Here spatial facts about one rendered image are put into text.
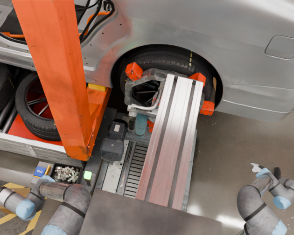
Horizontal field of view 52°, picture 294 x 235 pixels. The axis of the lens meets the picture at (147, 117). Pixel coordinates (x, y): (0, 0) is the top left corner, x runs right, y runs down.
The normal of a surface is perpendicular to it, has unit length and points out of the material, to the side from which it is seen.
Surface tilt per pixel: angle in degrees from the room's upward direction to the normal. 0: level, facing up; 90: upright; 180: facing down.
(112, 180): 0
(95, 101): 0
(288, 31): 81
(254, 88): 90
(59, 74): 90
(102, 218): 0
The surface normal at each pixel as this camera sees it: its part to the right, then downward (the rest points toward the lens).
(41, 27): -0.20, 0.83
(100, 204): 0.09, -0.51
